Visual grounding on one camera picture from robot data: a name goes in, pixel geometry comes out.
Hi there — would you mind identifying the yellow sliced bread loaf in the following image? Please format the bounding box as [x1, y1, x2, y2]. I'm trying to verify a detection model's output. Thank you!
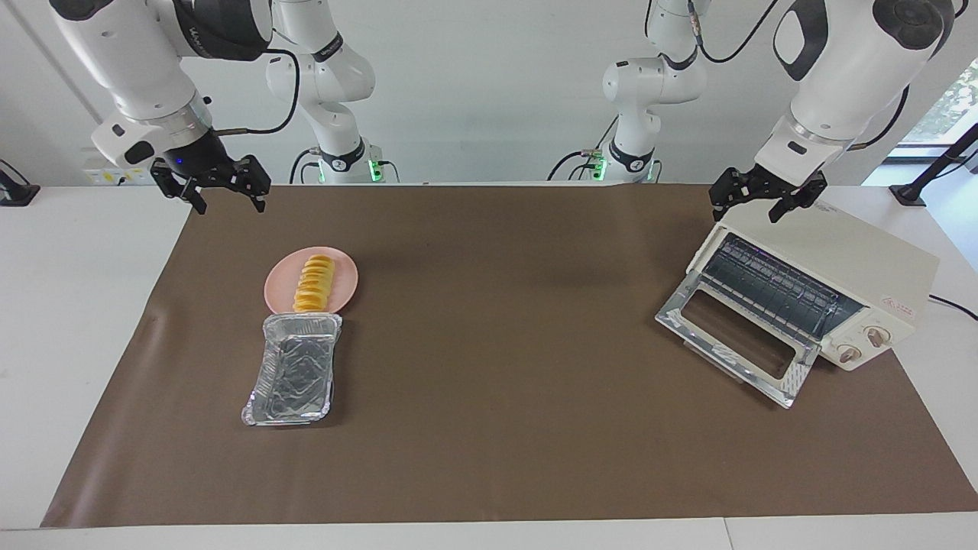
[293, 254, 337, 314]

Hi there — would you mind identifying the aluminium foil tray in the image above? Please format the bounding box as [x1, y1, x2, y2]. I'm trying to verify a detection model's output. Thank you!
[241, 312, 343, 427]

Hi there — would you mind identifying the cream toaster oven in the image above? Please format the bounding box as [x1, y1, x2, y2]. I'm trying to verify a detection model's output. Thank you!
[685, 200, 941, 373]

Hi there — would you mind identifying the pink round plate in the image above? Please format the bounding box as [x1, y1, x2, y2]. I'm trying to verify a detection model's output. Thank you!
[264, 246, 360, 315]

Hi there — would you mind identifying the black desk clamp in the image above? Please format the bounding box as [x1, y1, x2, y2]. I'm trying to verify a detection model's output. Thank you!
[0, 159, 40, 207]

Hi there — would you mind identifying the window with green foliage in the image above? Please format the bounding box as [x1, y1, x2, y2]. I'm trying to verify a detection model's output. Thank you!
[890, 57, 978, 157]

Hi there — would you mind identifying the brown table mat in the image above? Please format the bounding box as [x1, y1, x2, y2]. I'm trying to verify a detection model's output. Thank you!
[40, 183, 978, 529]

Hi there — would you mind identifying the black base cable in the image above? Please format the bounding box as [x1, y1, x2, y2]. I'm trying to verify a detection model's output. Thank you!
[289, 149, 322, 184]
[546, 115, 620, 182]

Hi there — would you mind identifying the white wall socket box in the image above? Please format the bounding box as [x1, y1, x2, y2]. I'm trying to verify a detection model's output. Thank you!
[83, 164, 163, 186]

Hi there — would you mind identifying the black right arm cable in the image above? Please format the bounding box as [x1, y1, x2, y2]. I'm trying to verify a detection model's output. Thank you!
[214, 47, 300, 137]

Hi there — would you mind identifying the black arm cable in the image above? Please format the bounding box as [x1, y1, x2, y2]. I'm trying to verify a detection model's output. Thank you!
[684, 0, 912, 151]
[214, 47, 300, 137]

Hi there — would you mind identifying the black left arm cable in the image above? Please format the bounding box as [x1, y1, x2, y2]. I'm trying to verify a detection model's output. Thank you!
[684, 0, 912, 151]

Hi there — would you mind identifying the glass oven door metal frame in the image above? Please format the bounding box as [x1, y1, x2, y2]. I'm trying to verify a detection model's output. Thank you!
[655, 273, 820, 409]

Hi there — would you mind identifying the black oven power cable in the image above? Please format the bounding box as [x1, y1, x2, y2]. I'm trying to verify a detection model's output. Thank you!
[928, 294, 978, 322]

